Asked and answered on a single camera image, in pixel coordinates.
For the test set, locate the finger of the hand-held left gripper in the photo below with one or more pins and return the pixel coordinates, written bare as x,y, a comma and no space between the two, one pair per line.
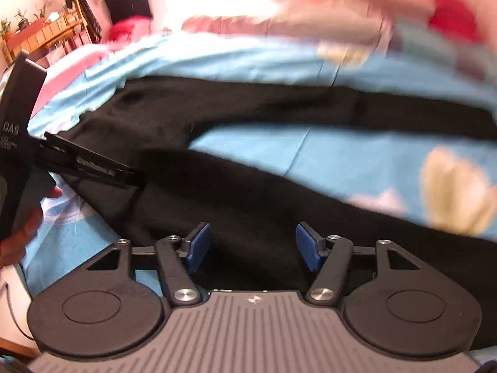
97,165

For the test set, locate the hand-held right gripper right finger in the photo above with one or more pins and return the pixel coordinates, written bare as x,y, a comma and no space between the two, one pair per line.
308,246

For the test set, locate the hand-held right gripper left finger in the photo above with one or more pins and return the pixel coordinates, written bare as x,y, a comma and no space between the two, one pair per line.
198,245

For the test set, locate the black pants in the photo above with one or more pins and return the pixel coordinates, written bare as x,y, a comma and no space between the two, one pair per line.
240,209

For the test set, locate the person's left hand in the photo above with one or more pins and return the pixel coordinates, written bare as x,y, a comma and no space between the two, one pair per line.
23,237

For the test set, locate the wooden shelf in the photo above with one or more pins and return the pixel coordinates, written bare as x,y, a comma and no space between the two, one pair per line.
42,35

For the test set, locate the potted plant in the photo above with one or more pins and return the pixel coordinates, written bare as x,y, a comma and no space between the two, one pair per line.
5,28
42,9
21,18

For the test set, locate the blue printed blanket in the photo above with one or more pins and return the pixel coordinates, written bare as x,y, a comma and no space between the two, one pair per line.
349,155

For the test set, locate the dark hanging clothing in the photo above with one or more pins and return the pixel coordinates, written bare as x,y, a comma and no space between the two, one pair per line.
83,11

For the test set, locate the red cloth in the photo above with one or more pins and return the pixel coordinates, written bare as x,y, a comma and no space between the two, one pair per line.
452,17
124,31

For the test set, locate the pink blanket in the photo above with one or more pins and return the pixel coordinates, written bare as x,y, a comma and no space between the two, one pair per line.
248,23

